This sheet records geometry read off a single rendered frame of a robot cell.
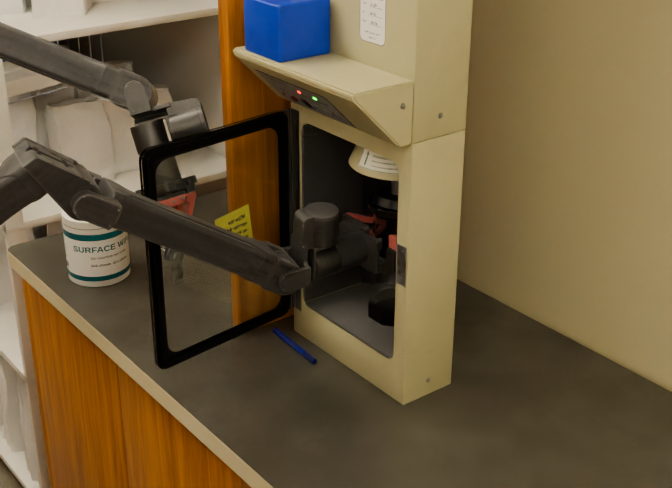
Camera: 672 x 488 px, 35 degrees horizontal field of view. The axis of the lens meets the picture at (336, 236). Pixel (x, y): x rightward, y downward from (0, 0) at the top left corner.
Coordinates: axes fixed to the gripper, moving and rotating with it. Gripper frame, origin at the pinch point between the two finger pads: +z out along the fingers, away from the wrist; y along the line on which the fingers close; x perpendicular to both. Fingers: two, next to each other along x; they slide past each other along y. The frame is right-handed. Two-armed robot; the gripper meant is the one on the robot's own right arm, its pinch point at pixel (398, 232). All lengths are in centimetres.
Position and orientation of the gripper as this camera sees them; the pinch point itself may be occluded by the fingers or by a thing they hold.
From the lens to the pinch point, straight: 187.0
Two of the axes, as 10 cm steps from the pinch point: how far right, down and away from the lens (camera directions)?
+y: -6.0, -3.3, 7.2
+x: 0.2, 9.0, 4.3
